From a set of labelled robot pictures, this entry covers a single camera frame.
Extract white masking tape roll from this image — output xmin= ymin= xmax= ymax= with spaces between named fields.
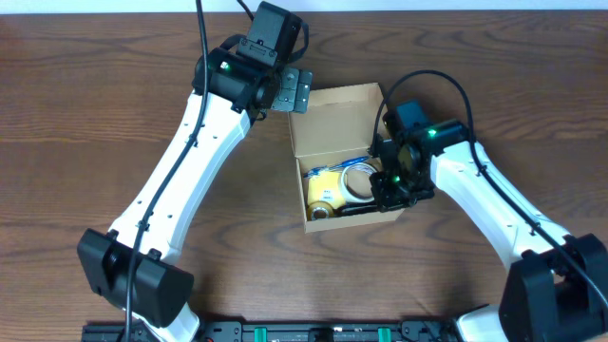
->
xmin=338 ymin=162 xmax=377 ymax=203

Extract yellow clear tape roll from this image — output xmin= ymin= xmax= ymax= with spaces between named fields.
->
xmin=307 ymin=201 xmax=334 ymax=221

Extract yellow sticky note pad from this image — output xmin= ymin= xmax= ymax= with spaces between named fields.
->
xmin=307 ymin=171 xmax=347 ymax=209

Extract blue white marker pen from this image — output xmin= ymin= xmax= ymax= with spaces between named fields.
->
xmin=334 ymin=202 xmax=377 ymax=217

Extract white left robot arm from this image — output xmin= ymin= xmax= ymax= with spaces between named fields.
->
xmin=77 ymin=2 xmax=313 ymax=341

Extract blue ballpoint pen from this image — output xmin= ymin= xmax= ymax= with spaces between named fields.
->
xmin=304 ymin=156 xmax=369 ymax=178

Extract cardboard box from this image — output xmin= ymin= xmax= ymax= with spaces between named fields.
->
xmin=289 ymin=83 xmax=403 ymax=233

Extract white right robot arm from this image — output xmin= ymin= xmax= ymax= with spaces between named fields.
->
xmin=370 ymin=98 xmax=607 ymax=341

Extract black mounting rail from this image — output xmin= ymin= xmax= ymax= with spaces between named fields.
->
xmin=81 ymin=319 xmax=463 ymax=342

